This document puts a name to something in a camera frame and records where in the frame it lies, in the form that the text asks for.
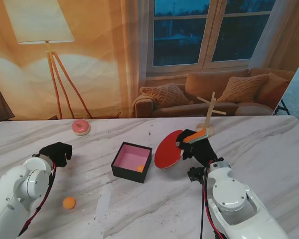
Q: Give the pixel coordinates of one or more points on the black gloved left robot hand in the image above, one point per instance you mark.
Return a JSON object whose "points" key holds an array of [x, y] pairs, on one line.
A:
{"points": [[56, 153]]}

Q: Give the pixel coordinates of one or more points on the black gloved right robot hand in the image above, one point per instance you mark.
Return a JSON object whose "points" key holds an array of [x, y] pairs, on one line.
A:
{"points": [[200, 152]]}

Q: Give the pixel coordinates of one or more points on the red ping pong bat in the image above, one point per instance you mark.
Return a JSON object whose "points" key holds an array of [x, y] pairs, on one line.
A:
{"points": [[167, 152]]}

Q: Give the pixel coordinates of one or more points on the orange ping pong ball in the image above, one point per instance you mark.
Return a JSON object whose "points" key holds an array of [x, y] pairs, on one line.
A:
{"points": [[140, 168], [69, 203]]}

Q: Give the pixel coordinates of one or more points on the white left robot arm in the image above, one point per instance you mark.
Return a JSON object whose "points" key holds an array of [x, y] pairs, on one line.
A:
{"points": [[22, 181]]}

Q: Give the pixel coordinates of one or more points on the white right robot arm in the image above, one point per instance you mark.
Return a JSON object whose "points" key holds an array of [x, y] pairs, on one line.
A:
{"points": [[229, 194]]}

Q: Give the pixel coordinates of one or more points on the black box pink inside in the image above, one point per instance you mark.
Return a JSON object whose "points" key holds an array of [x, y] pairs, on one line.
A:
{"points": [[129, 174]]}

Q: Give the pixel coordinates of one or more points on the pink frosted donut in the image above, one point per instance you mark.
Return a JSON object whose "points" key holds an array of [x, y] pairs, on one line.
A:
{"points": [[80, 127]]}

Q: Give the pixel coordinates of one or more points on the wooden mug tree stand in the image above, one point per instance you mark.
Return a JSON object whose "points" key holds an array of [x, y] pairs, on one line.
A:
{"points": [[209, 112]]}

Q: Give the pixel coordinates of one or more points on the printed living room backdrop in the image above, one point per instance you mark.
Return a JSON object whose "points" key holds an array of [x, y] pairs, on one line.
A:
{"points": [[102, 62]]}

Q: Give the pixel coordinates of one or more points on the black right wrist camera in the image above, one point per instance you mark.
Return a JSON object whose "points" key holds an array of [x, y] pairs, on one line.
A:
{"points": [[195, 174]]}

